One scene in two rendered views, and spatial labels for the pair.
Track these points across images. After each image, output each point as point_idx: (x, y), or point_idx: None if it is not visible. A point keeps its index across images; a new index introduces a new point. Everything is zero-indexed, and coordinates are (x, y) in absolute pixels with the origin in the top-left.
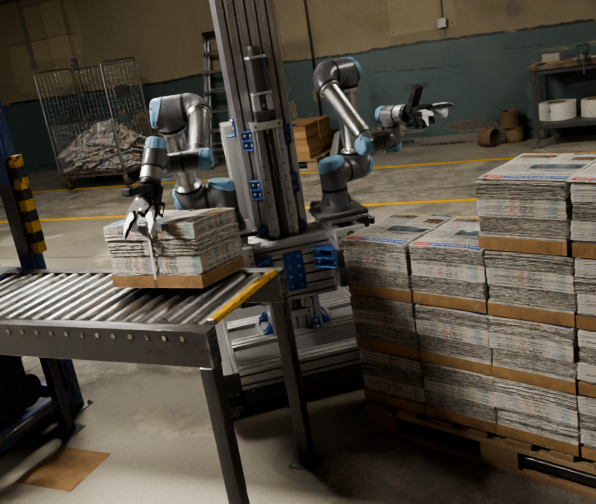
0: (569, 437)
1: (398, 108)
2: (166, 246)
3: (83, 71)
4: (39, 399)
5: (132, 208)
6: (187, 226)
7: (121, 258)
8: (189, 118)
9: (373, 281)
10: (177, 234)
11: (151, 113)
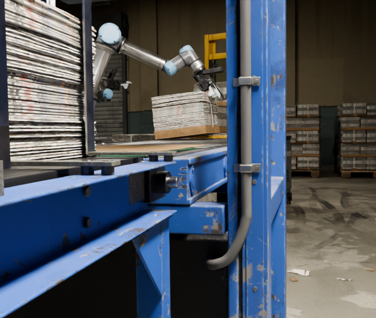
0: None
1: (105, 78)
2: (212, 107)
3: None
4: None
5: (212, 81)
6: (215, 97)
7: (205, 113)
8: (130, 44)
9: None
10: (214, 101)
11: (120, 32)
